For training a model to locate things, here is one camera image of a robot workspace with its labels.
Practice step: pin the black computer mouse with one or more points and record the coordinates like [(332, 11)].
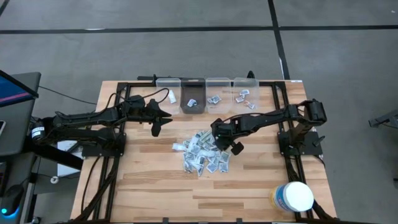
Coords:
[(12, 199)]

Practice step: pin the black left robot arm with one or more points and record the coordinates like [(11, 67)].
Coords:
[(87, 116)]

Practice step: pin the white-lidded wipes canister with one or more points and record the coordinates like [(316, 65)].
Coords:
[(295, 196)]

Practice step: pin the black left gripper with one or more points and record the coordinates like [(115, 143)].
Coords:
[(152, 116)]

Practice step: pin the white box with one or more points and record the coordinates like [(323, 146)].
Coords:
[(68, 169)]

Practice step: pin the dark grey desk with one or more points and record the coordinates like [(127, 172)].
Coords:
[(18, 124)]

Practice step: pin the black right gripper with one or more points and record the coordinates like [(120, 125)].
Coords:
[(228, 132)]

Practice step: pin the computer monitor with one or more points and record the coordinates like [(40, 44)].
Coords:
[(12, 91)]

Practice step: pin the black metal beam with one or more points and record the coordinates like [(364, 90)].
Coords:
[(59, 157)]

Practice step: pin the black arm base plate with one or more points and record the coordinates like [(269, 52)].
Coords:
[(93, 152), (312, 147)]

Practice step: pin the white label sticker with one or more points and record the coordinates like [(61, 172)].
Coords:
[(296, 81)]

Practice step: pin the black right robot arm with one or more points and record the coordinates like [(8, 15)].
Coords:
[(273, 116)]

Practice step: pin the smartphone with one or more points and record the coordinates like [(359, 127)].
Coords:
[(2, 127)]

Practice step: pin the white tape roll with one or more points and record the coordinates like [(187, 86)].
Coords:
[(52, 179)]

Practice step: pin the green striped white packet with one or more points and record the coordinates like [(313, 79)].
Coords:
[(205, 134)]

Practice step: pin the clear plastic bin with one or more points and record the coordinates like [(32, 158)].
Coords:
[(224, 90), (253, 88), (164, 90)]

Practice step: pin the white bandage strip wrapper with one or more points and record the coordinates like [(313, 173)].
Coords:
[(208, 153), (179, 147), (172, 98)]

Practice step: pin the dark grey plastic bin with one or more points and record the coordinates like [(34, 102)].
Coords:
[(192, 90)]

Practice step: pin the grey metal stand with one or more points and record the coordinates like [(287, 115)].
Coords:
[(385, 119)]

